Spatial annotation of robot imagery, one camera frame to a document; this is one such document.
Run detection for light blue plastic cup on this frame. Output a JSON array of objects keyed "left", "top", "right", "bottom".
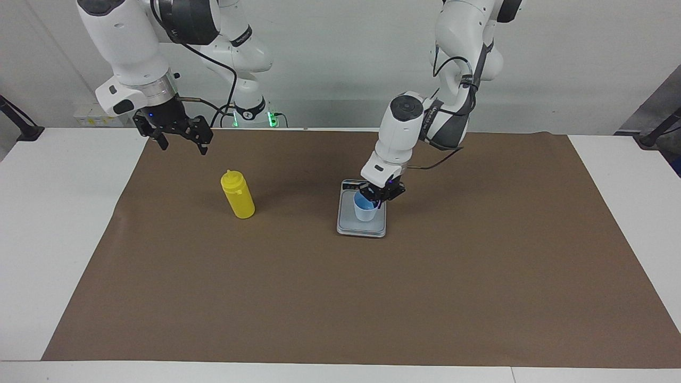
[{"left": 353, "top": 191, "right": 381, "bottom": 222}]

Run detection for yellow squeeze bottle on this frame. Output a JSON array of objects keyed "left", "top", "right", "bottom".
[{"left": 220, "top": 170, "right": 256, "bottom": 219}]

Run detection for silver digital kitchen scale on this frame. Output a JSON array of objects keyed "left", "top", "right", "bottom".
[{"left": 336, "top": 179, "right": 387, "bottom": 238}]

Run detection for white power strip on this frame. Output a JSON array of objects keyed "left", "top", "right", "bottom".
[{"left": 73, "top": 103, "right": 126, "bottom": 128}]

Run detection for brown paper table mat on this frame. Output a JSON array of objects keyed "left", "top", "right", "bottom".
[{"left": 41, "top": 128, "right": 681, "bottom": 369}]

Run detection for black clamp stand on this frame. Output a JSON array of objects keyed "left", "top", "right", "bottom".
[
  {"left": 633, "top": 106, "right": 681, "bottom": 148},
  {"left": 0, "top": 95, "right": 45, "bottom": 142}
]

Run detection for black right base cable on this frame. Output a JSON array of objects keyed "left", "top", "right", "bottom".
[{"left": 210, "top": 106, "right": 236, "bottom": 128}]

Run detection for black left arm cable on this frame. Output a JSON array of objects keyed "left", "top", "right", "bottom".
[{"left": 407, "top": 43, "right": 479, "bottom": 172}]

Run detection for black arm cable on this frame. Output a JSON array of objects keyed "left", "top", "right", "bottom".
[
  {"left": 407, "top": 43, "right": 479, "bottom": 172},
  {"left": 151, "top": 0, "right": 238, "bottom": 128}
]

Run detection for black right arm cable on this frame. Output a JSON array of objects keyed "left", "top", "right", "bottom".
[{"left": 151, "top": 0, "right": 238, "bottom": 128}]

